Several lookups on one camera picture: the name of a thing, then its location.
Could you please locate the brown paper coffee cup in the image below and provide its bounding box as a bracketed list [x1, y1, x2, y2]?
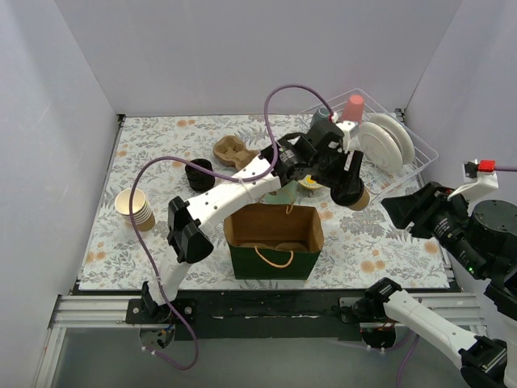
[348, 188, 370, 211]

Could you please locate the stack of black lids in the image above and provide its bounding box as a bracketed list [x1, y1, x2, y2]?
[185, 158, 216, 192]

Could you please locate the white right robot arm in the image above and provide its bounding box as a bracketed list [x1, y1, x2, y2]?
[350, 182, 516, 387]

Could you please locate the green paper bag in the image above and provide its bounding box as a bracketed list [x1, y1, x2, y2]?
[224, 203, 325, 280]

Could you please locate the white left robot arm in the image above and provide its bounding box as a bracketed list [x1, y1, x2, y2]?
[141, 118, 368, 323]

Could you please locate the brown cardboard cup carrier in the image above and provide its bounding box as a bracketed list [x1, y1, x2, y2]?
[240, 242, 308, 252]
[212, 136, 259, 171]

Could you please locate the blue yellow patterned bowl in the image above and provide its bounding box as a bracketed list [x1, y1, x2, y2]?
[298, 175, 322, 190]

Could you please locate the white wire dish rack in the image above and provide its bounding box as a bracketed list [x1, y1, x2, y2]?
[298, 88, 439, 203]

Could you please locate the teal mug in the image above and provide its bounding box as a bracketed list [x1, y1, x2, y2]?
[310, 106, 333, 127]

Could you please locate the floral tablecloth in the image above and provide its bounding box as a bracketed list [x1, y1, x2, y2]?
[79, 114, 448, 291]

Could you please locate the stack of brown paper cups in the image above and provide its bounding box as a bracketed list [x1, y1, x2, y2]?
[115, 188, 155, 232]

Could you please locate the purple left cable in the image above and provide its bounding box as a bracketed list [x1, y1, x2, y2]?
[128, 83, 338, 371]

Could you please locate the green straw holder cup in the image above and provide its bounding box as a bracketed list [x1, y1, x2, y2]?
[262, 190, 296, 205]

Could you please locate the white plate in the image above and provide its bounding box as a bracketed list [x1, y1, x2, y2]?
[370, 113, 415, 165]
[358, 122, 403, 173]

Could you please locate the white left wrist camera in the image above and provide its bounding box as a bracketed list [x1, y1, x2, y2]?
[330, 112, 359, 153]

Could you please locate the pink plastic cup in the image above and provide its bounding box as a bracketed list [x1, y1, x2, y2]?
[341, 94, 364, 124]

